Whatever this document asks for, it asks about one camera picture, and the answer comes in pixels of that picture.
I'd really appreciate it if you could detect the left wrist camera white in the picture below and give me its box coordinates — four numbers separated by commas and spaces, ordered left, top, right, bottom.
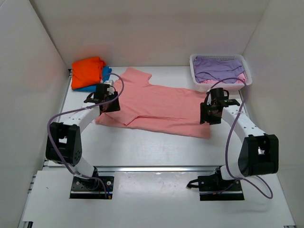
104, 80, 116, 95

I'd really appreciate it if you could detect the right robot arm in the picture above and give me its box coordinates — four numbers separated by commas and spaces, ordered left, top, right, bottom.
200, 88, 279, 190

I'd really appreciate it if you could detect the folded blue t-shirt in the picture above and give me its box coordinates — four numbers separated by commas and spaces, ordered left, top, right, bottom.
73, 66, 112, 92

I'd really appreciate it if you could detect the front aluminium rail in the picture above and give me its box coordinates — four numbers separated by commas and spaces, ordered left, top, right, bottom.
97, 166, 218, 172

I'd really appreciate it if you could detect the white plastic basket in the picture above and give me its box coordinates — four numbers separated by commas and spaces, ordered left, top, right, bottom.
190, 54, 252, 92

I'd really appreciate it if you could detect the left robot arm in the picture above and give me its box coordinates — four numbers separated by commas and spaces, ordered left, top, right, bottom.
46, 80, 120, 189

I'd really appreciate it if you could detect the purple t-shirt in basket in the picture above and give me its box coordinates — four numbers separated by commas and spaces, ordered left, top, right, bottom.
193, 56, 245, 83

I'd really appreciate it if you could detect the aluminium rail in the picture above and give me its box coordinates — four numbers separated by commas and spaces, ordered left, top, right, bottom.
45, 68, 73, 164
97, 166, 218, 172

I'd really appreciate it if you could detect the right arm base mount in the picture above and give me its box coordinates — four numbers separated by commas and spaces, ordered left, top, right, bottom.
186, 170, 245, 201

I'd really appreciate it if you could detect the folded orange t-shirt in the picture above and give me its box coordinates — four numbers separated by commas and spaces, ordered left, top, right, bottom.
71, 57, 106, 90

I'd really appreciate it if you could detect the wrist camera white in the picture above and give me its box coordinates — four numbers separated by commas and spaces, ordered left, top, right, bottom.
104, 80, 116, 95
204, 89, 212, 106

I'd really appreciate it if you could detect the left aluminium rail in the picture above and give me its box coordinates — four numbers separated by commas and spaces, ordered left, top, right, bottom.
45, 68, 73, 164

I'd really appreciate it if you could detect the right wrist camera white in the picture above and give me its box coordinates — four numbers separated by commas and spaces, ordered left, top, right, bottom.
204, 89, 212, 106

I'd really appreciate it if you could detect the salmon pink t-shirt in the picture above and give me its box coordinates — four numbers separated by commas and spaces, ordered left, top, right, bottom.
95, 67, 210, 139

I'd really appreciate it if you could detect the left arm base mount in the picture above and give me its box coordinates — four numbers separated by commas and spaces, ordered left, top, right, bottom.
69, 171, 114, 200

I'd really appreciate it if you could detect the pink t-shirt in basket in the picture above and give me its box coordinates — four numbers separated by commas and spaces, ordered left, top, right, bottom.
202, 73, 247, 85

